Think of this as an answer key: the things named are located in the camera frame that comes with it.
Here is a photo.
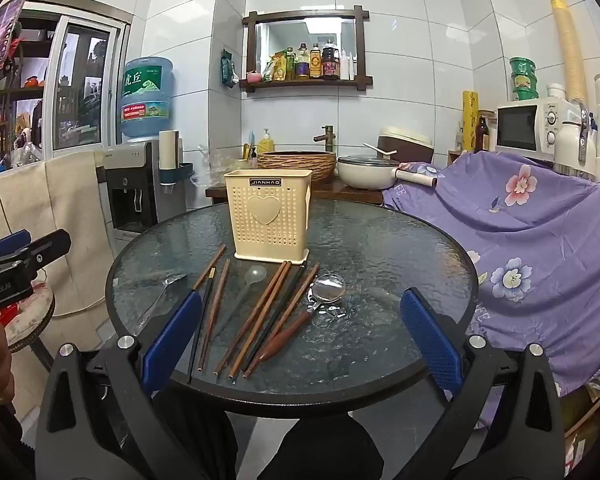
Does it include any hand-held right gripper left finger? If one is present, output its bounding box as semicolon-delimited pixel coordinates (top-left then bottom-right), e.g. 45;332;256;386
34;290;241;480

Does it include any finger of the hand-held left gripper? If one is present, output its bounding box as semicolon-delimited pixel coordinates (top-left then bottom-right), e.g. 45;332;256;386
10;229;73;281
0;229;33;264

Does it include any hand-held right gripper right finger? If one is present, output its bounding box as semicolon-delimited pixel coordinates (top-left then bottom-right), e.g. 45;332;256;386
380;287;566;480

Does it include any brown wooden chopstick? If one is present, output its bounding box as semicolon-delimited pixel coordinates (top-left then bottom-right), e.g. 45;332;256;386
228;263;294;380
199;258;232;373
193;244;228;292
213;260;288;376
242;262;322;380

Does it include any translucent plastic spoon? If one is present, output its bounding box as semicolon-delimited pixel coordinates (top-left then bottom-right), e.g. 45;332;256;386
212;265;268;341

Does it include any metal spoon with wooden handle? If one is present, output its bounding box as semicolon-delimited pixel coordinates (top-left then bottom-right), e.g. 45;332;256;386
257;272;347;363

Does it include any cream plastic utensil holder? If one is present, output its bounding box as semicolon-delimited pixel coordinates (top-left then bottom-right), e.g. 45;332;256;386
223;169;313;263

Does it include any person's left forearm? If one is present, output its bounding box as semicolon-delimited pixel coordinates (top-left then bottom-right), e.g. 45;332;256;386
0;392;36;480

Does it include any black chopstick with cream band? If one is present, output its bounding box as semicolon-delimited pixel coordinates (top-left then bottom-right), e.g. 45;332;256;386
187;267;217;373

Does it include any floral cushion stool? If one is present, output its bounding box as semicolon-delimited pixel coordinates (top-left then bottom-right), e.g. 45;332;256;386
0;282;56;371

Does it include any beige cloth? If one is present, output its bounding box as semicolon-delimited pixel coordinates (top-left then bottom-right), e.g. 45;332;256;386
0;152;116;411

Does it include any grey water dispenser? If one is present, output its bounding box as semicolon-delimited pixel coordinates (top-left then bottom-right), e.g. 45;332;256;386
102;140;186;241

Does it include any purple floral cloth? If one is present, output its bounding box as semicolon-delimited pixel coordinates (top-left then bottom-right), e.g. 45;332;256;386
382;152;600;431

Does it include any teal cup holder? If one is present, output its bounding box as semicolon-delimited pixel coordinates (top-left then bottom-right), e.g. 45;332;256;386
160;162;193;193

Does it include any white paper cup tube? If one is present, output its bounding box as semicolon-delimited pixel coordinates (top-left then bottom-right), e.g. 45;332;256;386
159;129;180;171

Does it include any sliding window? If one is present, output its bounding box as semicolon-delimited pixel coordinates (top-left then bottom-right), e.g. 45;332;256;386
0;0;131;176

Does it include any wooden washstand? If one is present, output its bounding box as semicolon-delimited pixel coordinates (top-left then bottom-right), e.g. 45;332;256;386
205;180;385;206

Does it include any white pan with lid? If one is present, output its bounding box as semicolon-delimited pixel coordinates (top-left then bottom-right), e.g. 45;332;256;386
337;155;438;191

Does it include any clear plastic bag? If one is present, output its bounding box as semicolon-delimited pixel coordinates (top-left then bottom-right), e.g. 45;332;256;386
195;145;261;186

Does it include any blue water jug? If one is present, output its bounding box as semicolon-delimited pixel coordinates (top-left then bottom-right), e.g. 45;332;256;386
119;56;174;143

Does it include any cream brown rice cooker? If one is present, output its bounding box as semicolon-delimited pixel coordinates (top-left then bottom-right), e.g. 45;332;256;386
377;127;435;163

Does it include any wicker pattern wash basin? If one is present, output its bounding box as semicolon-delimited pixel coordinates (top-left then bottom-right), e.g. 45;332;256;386
256;150;337;183

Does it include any yellow roll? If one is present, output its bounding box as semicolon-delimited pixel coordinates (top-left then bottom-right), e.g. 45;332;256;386
461;91;479;152

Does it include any white microwave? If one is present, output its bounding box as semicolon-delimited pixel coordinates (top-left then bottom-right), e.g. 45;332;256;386
495;97;581;161

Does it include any bronze faucet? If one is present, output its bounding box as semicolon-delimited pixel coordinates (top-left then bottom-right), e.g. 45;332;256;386
314;125;337;153

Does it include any white thermos kettle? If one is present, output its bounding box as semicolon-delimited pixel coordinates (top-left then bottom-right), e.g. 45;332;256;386
554;102;598;178

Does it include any dark soy sauce bottle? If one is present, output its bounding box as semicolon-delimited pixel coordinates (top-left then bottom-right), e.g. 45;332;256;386
321;39;341;80

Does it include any wooden framed mirror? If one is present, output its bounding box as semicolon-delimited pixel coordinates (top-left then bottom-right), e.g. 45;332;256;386
240;6;373;93

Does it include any tall beige roll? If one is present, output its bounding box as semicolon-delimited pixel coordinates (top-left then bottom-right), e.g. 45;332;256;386
547;0;588;106

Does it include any purple wall poster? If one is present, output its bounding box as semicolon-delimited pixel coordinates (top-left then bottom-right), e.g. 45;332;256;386
0;0;28;78

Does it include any green wall packet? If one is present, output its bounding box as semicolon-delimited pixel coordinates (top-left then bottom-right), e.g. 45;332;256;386
220;49;236;90

